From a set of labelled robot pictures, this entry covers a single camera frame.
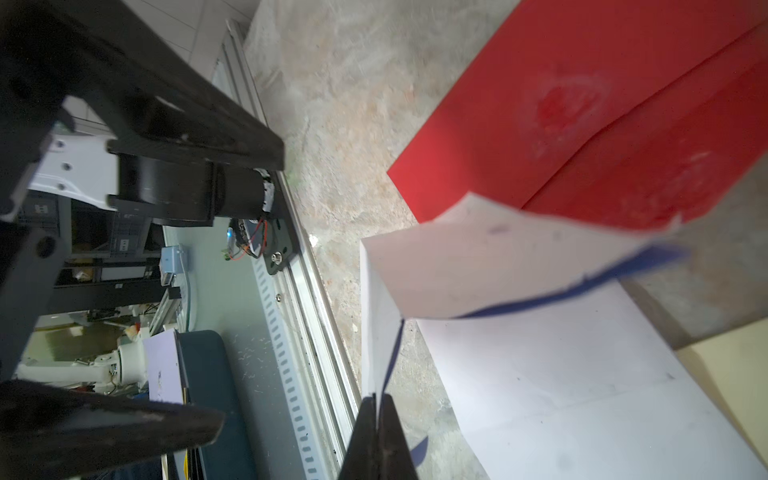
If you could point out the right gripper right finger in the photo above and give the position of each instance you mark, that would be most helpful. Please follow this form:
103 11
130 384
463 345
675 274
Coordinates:
394 456

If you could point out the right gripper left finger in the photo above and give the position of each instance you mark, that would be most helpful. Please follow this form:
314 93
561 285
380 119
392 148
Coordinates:
360 459

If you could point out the white letter paper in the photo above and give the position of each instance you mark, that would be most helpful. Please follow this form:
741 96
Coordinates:
480 259

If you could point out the red envelope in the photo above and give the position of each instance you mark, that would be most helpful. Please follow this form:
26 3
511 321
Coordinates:
625 114

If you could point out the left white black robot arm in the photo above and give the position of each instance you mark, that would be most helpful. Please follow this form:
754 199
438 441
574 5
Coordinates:
179 143

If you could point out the cream yellow envelope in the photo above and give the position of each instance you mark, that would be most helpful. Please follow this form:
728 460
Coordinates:
731 368

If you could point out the white flat paper sheet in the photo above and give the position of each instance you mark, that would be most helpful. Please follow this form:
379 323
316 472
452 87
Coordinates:
583 389

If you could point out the left small circuit board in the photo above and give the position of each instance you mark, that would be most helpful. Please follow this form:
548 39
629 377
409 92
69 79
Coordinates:
246 238

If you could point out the aluminium rail frame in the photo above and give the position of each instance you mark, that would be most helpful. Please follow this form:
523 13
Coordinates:
317 387

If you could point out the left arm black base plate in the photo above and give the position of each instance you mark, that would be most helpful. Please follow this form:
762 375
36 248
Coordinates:
282 244

